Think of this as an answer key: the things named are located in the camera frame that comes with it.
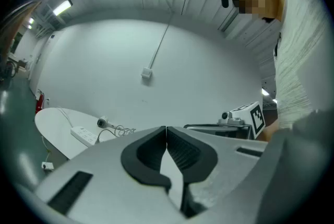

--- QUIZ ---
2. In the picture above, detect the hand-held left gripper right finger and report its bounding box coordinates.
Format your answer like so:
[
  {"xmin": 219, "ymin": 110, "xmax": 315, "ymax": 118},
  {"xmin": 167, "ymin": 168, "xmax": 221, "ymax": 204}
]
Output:
[{"xmin": 166, "ymin": 126, "xmax": 269, "ymax": 212}]

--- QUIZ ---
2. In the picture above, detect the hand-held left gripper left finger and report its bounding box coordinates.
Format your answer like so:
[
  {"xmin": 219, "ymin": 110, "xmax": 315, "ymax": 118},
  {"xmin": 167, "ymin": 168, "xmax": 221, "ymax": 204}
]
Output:
[{"xmin": 33, "ymin": 125, "xmax": 187, "ymax": 218}]

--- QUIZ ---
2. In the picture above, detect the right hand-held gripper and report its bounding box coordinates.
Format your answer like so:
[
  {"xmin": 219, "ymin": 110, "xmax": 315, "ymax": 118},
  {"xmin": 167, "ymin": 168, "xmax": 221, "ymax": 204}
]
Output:
[{"xmin": 184, "ymin": 101, "xmax": 266, "ymax": 142}]

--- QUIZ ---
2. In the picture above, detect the white power strip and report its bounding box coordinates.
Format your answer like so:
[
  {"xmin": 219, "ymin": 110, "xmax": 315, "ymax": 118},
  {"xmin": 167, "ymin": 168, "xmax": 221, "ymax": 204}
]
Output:
[{"xmin": 70, "ymin": 125, "xmax": 100, "ymax": 147}]

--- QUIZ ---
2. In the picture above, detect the person's right forearm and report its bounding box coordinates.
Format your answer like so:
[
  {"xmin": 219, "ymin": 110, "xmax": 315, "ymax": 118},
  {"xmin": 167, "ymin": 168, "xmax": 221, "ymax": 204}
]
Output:
[{"xmin": 260, "ymin": 122, "xmax": 278, "ymax": 142}]

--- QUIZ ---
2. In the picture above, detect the white hair dryer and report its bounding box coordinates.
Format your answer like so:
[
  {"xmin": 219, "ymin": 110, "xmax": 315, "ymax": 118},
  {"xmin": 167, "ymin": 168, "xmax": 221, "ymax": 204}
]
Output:
[{"xmin": 97, "ymin": 115, "xmax": 116, "ymax": 129}]

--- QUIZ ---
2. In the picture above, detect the person in white shirt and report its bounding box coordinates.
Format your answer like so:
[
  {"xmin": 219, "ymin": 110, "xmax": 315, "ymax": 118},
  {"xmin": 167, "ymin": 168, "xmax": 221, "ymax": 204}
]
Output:
[{"xmin": 272, "ymin": 0, "xmax": 330, "ymax": 130}]

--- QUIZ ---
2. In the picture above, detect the red fire extinguisher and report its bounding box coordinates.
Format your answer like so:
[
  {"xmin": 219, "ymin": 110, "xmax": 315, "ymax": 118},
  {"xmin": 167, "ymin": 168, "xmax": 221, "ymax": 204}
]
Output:
[{"xmin": 35, "ymin": 89, "xmax": 45, "ymax": 114}]

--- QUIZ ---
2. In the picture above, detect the short ceiling light tube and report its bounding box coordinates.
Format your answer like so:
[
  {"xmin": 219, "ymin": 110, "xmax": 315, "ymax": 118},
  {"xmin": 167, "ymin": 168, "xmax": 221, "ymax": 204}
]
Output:
[{"xmin": 52, "ymin": 0, "xmax": 74, "ymax": 17}]

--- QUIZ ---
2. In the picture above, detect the grey power cord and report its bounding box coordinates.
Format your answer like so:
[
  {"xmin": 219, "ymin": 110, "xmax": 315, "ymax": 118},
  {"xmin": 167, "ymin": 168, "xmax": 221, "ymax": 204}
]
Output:
[{"xmin": 99, "ymin": 124, "xmax": 137, "ymax": 143}]

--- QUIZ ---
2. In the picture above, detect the thin white cable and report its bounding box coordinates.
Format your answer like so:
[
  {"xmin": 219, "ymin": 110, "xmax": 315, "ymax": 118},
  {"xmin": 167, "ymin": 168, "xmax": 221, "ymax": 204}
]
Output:
[{"xmin": 55, "ymin": 106, "xmax": 75, "ymax": 129}]

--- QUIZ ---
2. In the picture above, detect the white wall junction box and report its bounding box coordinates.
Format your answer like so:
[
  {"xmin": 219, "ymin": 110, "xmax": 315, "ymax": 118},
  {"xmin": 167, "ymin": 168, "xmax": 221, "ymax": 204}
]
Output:
[{"xmin": 140, "ymin": 66, "xmax": 153, "ymax": 79}]

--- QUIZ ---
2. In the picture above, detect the white wall cable conduit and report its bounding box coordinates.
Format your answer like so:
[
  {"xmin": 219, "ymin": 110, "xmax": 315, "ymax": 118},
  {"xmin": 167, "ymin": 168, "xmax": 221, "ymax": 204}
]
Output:
[{"xmin": 149, "ymin": 11, "xmax": 175, "ymax": 68}]

